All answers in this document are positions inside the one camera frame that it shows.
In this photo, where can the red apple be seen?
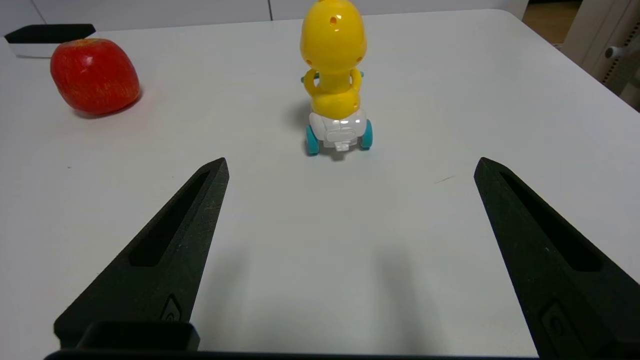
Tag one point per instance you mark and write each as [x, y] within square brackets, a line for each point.
[95, 75]

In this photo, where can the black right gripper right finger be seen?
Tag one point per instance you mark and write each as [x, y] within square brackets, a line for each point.
[560, 280]

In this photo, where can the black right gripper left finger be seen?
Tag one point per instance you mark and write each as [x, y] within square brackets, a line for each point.
[165, 270]

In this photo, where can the yellow duck toy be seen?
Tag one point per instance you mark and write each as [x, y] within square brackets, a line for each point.
[332, 60]

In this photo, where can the white adjustable desk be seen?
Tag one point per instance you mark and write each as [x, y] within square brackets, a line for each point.
[607, 45]

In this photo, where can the black and white board eraser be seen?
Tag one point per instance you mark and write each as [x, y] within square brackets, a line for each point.
[45, 40]

